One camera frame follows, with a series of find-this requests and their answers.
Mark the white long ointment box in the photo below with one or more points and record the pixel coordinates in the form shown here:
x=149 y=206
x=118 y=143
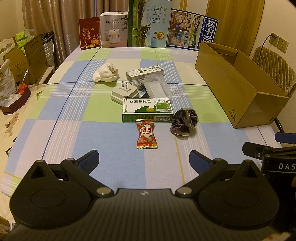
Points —
x=136 y=77

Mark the wooden wardrobe panel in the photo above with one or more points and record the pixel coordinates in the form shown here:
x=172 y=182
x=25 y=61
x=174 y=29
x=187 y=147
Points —
x=238 y=22

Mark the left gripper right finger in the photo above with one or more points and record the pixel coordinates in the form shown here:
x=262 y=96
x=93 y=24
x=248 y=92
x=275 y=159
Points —
x=208 y=170

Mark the beige curtain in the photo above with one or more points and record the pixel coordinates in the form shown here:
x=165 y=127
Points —
x=62 y=17

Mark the brown cardboard boxes stack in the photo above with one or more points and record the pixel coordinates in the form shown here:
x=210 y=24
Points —
x=33 y=59

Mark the green white medicine box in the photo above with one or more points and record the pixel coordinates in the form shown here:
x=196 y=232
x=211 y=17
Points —
x=157 y=109

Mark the red candy packet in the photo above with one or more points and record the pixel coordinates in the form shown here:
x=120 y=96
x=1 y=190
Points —
x=146 y=138

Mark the white power adapter plug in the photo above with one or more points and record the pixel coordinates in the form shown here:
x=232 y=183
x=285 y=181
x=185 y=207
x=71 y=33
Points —
x=122 y=91

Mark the quilted brown chair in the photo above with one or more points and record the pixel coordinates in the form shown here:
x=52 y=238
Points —
x=276 y=67

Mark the dark wooden tray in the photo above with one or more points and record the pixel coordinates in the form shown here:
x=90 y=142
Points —
x=18 y=103

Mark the blue cartoon milk carton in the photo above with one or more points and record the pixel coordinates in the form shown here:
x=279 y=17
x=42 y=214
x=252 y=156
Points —
x=187 y=30

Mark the wall power socket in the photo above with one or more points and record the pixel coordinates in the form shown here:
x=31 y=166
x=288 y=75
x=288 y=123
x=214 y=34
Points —
x=278 y=42

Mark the silver foil bag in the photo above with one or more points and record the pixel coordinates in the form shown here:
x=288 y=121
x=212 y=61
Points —
x=7 y=81

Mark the white humidifier box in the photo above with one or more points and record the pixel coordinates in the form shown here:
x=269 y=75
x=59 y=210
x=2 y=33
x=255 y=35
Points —
x=113 y=29

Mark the red gift box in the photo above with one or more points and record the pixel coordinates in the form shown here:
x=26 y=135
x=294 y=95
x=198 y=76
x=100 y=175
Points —
x=89 y=33

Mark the white knitted cloth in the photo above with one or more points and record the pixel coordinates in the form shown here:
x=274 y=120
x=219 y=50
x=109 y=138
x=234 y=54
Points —
x=105 y=73

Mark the brown cardboard box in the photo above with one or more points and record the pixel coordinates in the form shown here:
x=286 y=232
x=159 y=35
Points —
x=246 y=93

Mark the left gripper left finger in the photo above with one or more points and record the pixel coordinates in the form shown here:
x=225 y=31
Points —
x=79 y=170

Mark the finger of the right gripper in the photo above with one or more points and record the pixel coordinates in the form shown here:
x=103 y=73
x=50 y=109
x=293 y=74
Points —
x=254 y=150
x=288 y=138

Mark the checkered bed sheet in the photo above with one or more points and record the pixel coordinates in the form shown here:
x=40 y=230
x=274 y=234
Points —
x=73 y=115

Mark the clear plastic case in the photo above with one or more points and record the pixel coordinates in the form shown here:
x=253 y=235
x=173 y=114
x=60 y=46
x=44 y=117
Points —
x=156 y=86

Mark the green blue milk carton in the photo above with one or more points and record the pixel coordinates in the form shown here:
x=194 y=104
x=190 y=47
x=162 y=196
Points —
x=148 y=23

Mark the green tissue packs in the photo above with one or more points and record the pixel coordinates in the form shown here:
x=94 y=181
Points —
x=24 y=37

